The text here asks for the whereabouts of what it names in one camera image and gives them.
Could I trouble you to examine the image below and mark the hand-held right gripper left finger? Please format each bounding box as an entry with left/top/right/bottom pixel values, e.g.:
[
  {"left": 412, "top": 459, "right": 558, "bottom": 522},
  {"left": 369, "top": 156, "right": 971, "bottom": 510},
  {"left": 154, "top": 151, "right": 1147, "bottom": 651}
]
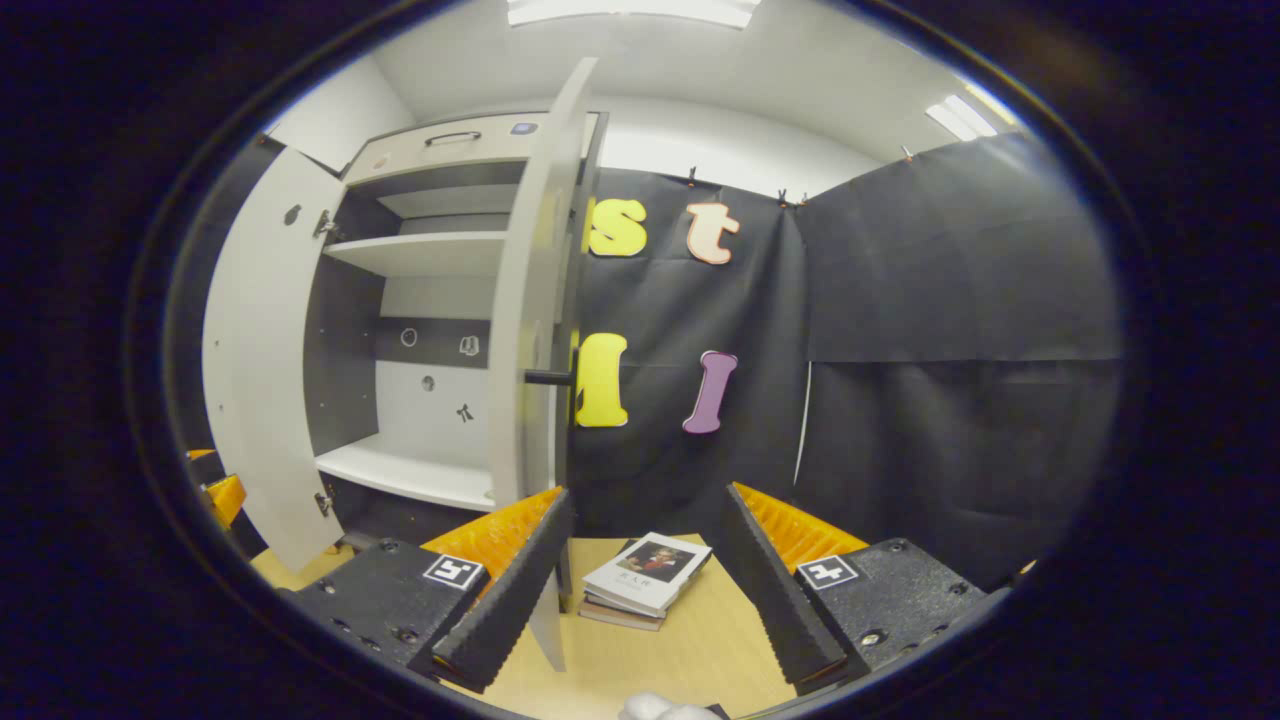
[{"left": 285, "top": 486, "right": 578, "bottom": 695}]

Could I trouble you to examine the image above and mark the white and grey cabinet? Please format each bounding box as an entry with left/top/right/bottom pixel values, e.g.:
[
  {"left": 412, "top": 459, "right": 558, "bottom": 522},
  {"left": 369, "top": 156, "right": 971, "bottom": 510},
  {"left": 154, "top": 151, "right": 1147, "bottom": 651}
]
[{"left": 300, "top": 110, "right": 611, "bottom": 551}]

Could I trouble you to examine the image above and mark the grey book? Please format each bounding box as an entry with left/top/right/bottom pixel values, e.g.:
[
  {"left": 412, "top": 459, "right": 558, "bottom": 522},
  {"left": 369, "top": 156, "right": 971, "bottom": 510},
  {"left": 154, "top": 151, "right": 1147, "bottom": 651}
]
[{"left": 578, "top": 595, "right": 666, "bottom": 633}]

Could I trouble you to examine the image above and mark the small ceiling light panel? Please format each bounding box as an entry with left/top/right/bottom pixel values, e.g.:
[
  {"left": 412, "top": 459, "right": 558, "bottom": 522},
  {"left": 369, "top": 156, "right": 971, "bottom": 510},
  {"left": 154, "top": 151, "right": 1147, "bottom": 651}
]
[{"left": 925, "top": 93, "right": 1001, "bottom": 142}]

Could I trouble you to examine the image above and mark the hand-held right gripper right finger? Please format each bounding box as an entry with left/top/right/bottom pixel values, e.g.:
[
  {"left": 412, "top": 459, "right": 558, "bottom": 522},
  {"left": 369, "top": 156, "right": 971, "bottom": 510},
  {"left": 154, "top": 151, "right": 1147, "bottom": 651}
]
[{"left": 722, "top": 482, "right": 1011, "bottom": 698}]

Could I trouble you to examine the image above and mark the large ceiling light panel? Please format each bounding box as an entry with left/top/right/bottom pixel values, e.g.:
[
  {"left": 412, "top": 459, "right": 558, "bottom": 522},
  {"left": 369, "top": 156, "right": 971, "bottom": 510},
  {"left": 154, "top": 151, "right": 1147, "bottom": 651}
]
[{"left": 507, "top": 0, "right": 761, "bottom": 29}]

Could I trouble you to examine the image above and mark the white cabinet shelf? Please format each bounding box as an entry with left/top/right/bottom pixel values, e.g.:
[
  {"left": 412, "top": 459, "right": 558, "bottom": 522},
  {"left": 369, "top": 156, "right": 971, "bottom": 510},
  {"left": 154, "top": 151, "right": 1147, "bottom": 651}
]
[{"left": 322, "top": 232, "right": 508, "bottom": 279}]

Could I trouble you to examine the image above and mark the white cabinet door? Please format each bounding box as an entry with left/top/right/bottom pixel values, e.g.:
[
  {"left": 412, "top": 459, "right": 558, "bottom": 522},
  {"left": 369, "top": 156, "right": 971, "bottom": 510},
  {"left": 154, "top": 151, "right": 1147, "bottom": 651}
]
[
  {"left": 487, "top": 57, "right": 601, "bottom": 673},
  {"left": 202, "top": 145, "right": 348, "bottom": 573}
]

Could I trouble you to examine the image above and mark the white book with portrait cover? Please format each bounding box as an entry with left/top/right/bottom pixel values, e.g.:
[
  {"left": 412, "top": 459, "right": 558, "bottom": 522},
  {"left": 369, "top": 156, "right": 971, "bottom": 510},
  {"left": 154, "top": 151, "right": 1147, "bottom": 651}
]
[{"left": 583, "top": 532, "right": 713, "bottom": 616}]

